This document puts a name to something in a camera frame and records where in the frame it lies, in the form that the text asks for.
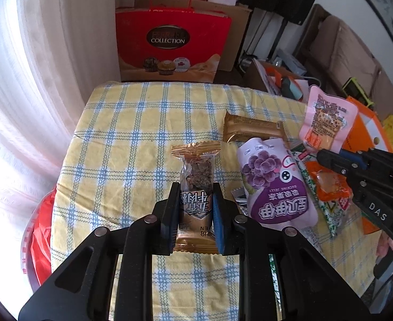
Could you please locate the yellow bag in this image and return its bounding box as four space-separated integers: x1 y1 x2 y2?
382 114 393 152

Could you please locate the green black device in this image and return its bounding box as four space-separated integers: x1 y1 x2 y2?
342 77 375 108

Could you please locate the gold bar snack packet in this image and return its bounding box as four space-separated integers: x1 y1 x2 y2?
222 111 285 144

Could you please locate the red plastic bag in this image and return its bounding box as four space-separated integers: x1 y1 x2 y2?
20 187 63 295

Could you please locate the orange grey gadget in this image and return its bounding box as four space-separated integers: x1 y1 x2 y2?
266 67 304 100

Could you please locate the brown sofa cushion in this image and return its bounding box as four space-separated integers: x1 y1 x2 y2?
317 16 383 88

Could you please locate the orange cardboard box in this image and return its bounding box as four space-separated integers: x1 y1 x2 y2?
342 95 393 236

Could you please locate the yellow blue plaid tablecloth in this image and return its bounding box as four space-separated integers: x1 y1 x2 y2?
51 81 384 321

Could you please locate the framed wall picture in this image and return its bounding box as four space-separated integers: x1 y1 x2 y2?
342 0 393 65

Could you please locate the pink snack packet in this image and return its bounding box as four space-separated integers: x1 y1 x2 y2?
298 85 359 151

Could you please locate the open brown cardboard box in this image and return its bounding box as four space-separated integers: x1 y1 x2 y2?
246 58 308 98

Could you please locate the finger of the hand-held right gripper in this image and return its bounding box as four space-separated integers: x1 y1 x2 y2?
338 148 393 174
317 149 393 192

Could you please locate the large green-white seaweed packet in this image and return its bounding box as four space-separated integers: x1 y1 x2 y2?
289 143 355 239

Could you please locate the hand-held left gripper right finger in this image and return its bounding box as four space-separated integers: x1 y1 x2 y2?
213 183 374 321

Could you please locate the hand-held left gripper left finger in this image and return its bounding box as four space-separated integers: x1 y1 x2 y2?
17 182 180 321

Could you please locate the gold jerky snack packet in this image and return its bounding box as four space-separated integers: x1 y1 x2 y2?
170 142 221 255

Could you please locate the white grey appliance box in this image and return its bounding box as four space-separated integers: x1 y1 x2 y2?
276 49 308 76

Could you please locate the black speaker stand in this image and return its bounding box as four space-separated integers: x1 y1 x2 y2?
269 20 287 59
245 8 261 56

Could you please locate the red chocolate gift bag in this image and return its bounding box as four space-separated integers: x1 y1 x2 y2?
115 0 232 83

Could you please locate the wooden sofa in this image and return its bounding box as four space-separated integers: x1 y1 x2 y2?
302 3 393 117

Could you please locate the orange snack packet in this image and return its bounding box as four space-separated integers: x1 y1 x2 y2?
305 161 352 208

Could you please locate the purple grape jelly pouch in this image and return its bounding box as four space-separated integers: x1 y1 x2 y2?
236 137 318 232

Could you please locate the white curtain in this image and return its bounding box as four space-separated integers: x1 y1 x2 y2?
0 0 124 275

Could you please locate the small silver snack packet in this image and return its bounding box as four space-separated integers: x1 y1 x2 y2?
231 187 250 216

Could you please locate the large brown cardboard box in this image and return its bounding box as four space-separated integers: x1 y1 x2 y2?
134 0 253 72

